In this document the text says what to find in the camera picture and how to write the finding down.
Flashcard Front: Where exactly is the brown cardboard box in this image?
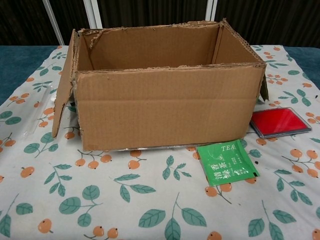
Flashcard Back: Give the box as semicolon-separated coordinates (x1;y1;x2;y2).
51;17;270;152

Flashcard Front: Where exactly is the green tea sachet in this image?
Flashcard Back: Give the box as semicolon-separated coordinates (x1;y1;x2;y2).
196;139;260;187

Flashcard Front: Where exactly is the floral print tablecloth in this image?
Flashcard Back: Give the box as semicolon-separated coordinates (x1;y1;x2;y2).
0;44;320;240

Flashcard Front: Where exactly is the red ink pad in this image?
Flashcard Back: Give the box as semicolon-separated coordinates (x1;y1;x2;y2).
249;106;313;140

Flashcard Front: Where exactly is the clear plastic tube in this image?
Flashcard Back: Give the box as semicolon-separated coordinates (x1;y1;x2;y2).
21;84;55;138

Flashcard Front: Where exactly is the thin white frame post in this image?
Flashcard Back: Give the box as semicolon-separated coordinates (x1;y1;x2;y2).
42;0;65;46

